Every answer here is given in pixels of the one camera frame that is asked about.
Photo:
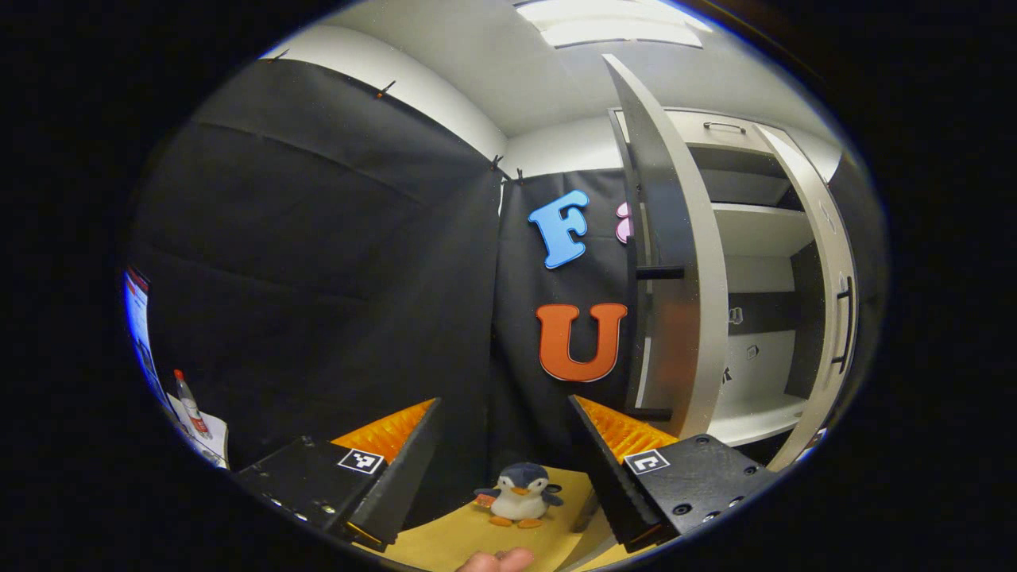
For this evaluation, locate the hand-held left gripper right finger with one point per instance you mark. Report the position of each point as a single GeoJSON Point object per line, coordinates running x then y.
{"type": "Point", "coordinates": [608, 477]}

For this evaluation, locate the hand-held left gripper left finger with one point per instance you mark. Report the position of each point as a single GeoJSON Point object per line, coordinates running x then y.
{"type": "Point", "coordinates": [405, 477]}

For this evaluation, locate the grey cabinet door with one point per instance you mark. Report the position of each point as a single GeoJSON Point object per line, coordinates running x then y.
{"type": "Point", "coordinates": [703, 318]}
{"type": "Point", "coordinates": [822, 238]}

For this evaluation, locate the grey wooden cabinet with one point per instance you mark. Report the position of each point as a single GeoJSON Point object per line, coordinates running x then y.
{"type": "Point", "coordinates": [755, 230]}

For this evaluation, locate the red capped clear bottle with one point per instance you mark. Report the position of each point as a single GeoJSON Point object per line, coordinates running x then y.
{"type": "Point", "coordinates": [191, 409]}

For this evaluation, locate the penguin plush toy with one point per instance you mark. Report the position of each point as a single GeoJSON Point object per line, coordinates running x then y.
{"type": "Point", "coordinates": [520, 488]}

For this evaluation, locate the white paper sheet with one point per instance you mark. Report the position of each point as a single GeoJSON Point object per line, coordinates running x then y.
{"type": "Point", "coordinates": [216, 437]}

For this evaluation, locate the black backdrop cloth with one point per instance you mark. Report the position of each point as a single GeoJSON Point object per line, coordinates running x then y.
{"type": "Point", "coordinates": [318, 278]}

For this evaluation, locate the printed standing banner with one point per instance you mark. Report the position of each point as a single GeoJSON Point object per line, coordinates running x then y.
{"type": "Point", "coordinates": [137, 310]}

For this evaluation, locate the long ceiling light panel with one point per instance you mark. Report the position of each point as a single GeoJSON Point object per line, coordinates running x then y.
{"type": "Point", "coordinates": [612, 24]}

